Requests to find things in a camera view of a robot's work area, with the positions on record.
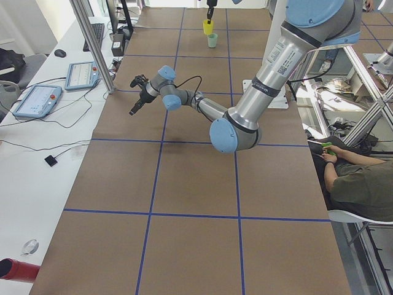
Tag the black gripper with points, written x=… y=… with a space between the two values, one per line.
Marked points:
x=142 y=98
x=210 y=4

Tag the yellow plastic cup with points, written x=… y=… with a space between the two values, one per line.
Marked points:
x=208 y=26

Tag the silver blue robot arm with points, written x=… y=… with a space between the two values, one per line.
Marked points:
x=307 y=26

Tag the green plastic cup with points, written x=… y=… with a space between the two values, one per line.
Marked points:
x=212 y=40

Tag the far teach pendant tablet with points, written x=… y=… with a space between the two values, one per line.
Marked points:
x=81 y=75

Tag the teach pendant tablet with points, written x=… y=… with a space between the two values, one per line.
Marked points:
x=39 y=101
x=81 y=75

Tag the black box with label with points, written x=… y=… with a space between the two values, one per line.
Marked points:
x=117 y=45

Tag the black monitor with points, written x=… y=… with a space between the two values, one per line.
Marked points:
x=113 y=7

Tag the black keyboard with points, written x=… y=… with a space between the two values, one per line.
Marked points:
x=98 y=32

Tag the black computer mouse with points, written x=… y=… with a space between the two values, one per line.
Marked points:
x=59 y=53

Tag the near teach pendant tablet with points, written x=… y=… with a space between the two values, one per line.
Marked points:
x=39 y=101

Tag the small black square pad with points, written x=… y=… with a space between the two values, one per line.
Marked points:
x=51 y=160

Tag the red cylinder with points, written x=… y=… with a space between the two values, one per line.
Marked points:
x=18 y=271

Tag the seated person in green shirt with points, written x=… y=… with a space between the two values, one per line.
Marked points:
x=352 y=181

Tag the aluminium frame post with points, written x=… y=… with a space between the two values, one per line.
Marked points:
x=84 y=23

